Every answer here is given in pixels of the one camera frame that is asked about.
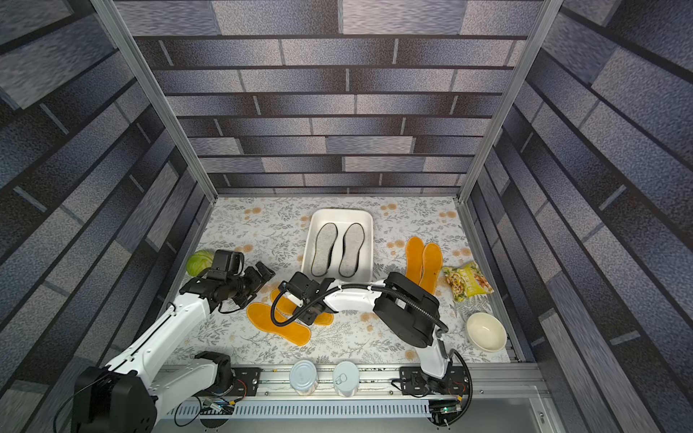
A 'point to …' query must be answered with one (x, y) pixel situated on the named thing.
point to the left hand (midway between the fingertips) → (269, 279)
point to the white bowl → (485, 332)
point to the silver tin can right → (346, 377)
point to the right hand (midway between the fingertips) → (304, 306)
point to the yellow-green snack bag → (466, 280)
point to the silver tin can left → (303, 377)
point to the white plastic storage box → (341, 219)
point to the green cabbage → (198, 262)
